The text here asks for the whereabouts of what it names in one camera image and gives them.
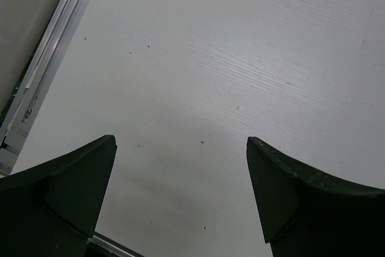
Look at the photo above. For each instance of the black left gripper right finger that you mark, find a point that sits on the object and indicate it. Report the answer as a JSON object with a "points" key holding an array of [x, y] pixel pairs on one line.
{"points": [[304, 211]]}

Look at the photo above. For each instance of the aluminium table frame rail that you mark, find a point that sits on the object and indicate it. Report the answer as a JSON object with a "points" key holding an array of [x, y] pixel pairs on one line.
{"points": [[30, 95]]}

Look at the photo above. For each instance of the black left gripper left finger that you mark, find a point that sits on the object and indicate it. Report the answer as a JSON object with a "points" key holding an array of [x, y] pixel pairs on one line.
{"points": [[52, 209]]}

